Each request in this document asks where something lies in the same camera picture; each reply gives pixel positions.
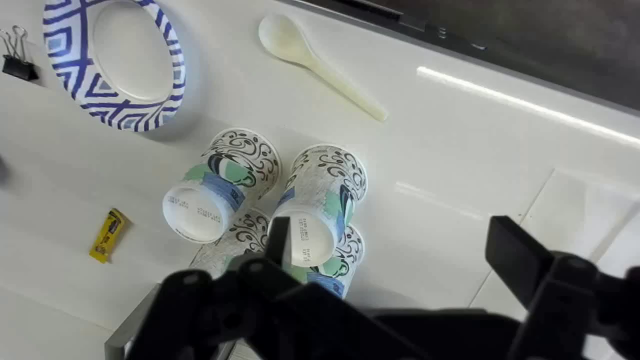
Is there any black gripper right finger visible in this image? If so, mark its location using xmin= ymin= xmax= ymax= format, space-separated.
xmin=484 ymin=214 xmax=640 ymax=360

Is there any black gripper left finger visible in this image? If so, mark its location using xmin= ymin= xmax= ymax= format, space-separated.
xmin=125 ymin=217 xmax=427 ymax=360

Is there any yellow packet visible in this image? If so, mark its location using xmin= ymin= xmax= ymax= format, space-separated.
xmin=87 ymin=207 xmax=132 ymax=266

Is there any white plastic spoon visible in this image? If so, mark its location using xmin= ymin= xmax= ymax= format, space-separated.
xmin=256 ymin=10 xmax=389 ymax=124

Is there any blue patterned paper plate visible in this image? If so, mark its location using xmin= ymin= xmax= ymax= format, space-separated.
xmin=40 ymin=0 xmax=190 ymax=134

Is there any black binder clip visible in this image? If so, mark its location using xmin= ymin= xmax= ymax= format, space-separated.
xmin=0 ymin=25 xmax=42 ymax=84

